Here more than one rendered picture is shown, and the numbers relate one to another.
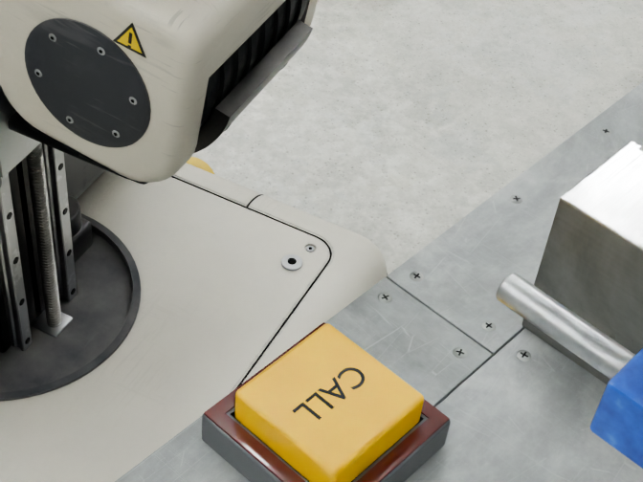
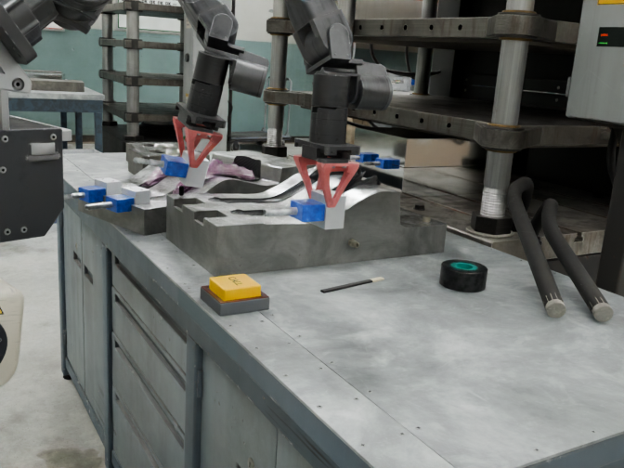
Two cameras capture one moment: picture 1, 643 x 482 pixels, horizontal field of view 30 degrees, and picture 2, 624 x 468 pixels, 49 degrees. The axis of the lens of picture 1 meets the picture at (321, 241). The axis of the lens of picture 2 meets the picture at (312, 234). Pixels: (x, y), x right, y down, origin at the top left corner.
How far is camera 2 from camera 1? 0.88 m
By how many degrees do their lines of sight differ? 65
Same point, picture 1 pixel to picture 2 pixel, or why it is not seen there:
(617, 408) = (306, 210)
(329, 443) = (251, 283)
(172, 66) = (17, 310)
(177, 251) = not seen: outside the picture
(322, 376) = (228, 280)
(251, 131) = not seen: outside the picture
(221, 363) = not seen: outside the picture
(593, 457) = (264, 280)
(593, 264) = (230, 239)
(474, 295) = (199, 279)
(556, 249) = (219, 242)
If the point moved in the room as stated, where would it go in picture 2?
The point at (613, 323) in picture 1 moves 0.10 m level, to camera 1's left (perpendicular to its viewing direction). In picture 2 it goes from (240, 253) to (211, 267)
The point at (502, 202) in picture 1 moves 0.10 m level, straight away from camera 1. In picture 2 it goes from (166, 269) to (125, 257)
